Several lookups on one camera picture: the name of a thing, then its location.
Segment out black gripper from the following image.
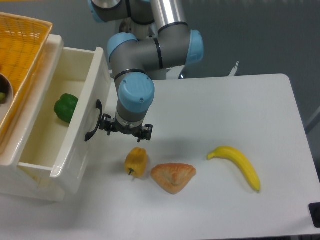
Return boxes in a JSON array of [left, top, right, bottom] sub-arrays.
[[98, 113, 153, 143]]

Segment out black drawer handle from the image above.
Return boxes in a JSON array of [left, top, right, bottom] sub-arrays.
[[84, 99, 103, 143]]

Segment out yellow banana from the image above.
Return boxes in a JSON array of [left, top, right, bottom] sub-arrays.
[[206, 145, 261, 192]]

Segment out yellow woven basket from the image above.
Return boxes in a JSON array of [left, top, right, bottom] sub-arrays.
[[0, 12, 53, 143]]

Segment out black corner device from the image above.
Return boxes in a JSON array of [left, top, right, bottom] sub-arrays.
[[308, 202, 320, 229]]

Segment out orange pastry bread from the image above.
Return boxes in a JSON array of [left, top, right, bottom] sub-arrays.
[[150, 163, 197, 195]]

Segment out white drawer cabinet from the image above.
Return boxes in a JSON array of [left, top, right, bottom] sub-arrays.
[[0, 34, 64, 201]]

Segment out yellow bell pepper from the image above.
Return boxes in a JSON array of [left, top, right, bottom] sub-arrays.
[[124, 147, 148, 178]]

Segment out green grapes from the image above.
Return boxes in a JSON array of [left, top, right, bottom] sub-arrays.
[[0, 92, 7, 104]]

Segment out white bowl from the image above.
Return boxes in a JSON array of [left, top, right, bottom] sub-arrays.
[[0, 74, 14, 123]]

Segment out green bell pepper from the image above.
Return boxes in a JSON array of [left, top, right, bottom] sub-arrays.
[[54, 93, 79, 124]]

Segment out white top drawer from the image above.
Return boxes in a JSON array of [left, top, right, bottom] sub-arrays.
[[20, 47, 113, 201]]

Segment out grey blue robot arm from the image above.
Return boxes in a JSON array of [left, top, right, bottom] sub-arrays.
[[88, 0, 204, 141]]

